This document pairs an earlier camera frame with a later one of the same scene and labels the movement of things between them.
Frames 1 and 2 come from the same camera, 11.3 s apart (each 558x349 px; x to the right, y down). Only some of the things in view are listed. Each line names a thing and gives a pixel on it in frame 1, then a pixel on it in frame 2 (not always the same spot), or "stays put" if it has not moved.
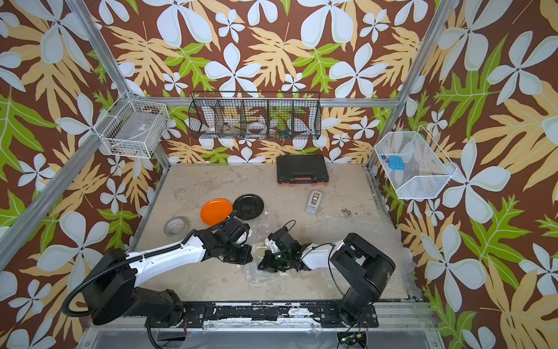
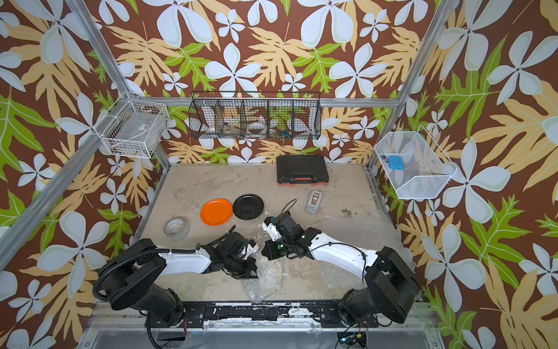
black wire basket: [288, 115] stays put
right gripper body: [277, 260] → [280, 247]
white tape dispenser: [314, 202] stays put
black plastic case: [298, 170] stays put
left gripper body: [237, 252] → [242, 267]
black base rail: [315, 314] stays put
